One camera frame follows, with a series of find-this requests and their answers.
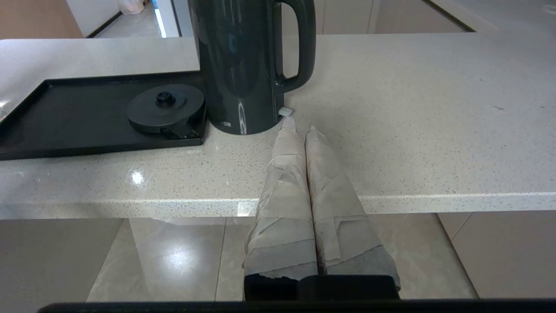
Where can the light wooden door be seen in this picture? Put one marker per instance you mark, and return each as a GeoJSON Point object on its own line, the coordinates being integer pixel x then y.
{"type": "Point", "coordinates": [37, 17]}

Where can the black electric kettle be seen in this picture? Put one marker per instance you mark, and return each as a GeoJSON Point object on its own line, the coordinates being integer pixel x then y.
{"type": "Point", "coordinates": [239, 69]}

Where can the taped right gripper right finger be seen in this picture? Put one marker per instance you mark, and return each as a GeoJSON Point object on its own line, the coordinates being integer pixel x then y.
{"type": "Point", "coordinates": [343, 221]}

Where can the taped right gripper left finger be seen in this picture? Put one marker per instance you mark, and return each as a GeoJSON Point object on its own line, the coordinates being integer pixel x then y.
{"type": "Point", "coordinates": [284, 208]}

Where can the white plastic bag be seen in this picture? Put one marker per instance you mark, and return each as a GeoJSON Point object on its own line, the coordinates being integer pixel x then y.
{"type": "Point", "coordinates": [130, 6]}

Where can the black round kettle base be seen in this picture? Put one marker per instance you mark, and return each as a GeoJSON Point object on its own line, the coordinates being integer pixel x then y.
{"type": "Point", "coordinates": [165, 108]}

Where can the silver refrigerator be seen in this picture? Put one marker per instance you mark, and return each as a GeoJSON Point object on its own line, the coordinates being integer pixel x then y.
{"type": "Point", "coordinates": [182, 17]}

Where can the black rectangular tray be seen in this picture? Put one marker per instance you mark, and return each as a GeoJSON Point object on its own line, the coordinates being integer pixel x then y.
{"type": "Point", "coordinates": [69, 119]}

